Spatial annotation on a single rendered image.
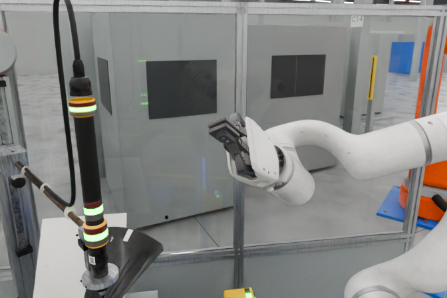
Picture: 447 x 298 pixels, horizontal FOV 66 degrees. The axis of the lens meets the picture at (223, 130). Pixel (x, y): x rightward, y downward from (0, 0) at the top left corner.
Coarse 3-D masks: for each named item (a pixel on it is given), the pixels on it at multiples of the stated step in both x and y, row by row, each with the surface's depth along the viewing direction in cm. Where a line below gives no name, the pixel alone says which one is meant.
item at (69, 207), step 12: (72, 12) 56; (72, 24) 56; (72, 36) 57; (60, 48) 64; (60, 60) 64; (60, 72) 65; (60, 84) 65; (72, 156) 69; (24, 168) 99; (72, 168) 70; (36, 180) 91; (72, 180) 71; (72, 192) 72; (72, 204) 74
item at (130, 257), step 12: (108, 228) 94; (120, 228) 92; (108, 240) 91; (120, 240) 90; (132, 240) 88; (144, 240) 87; (156, 240) 86; (108, 252) 89; (120, 252) 87; (132, 252) 86; (144, 252) 85; (156, 252) 84; (120, 264) 85; (132, 264) 83; (144, 264) 82; (120, 276) 82; (132, 276) 81; (108, 288) 82; (120, 288) 80
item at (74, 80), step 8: (80, 64) 58; (80, 72) 58; (72, 80) 58; (80, 80) 58; (88, 80) 59; (72, 88) 58; (80, 88) 58; (88, 88) 59; (88, 248) 66; (96, 248) 66; (104, 248) 67; (88, 256) 67; (96, 256) 66; (104, 256) 67; (96, 264) 66; (104, 264) 67; (96, 272) 67; (104, 272) 68
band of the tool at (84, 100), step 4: (72, 100) 61; (76, 100) 62; (80, 100) 62; (84, 100) 62; (88, 100) 59; (92, 100) 59; (76, 116) 59; (80, 116) 59; (84, 116) 59; (88, 116) 60
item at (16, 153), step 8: (8, 144) 113; (0, 152) 107; (8, 152) 107; (16, 152) 107; (24, 152) 108; (0, 160) 107; (8, 160) 105; (16, 160) 107; (24, 160) 108; (0, 168) 110; (8, 168) 106; (16, 168) 107; (8, 176) 106
